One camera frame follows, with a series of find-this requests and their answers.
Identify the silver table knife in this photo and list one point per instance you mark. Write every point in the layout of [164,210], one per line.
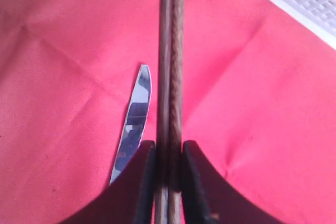
[135,120]

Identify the red table cloth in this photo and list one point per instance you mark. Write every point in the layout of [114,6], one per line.
[258,97]

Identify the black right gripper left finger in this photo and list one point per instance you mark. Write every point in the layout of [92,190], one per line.
[129,199]

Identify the dark wooden chopstick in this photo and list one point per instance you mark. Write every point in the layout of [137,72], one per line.
[175,130]
[162,123]

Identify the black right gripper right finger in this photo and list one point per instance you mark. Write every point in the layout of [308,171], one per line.
[208,198]

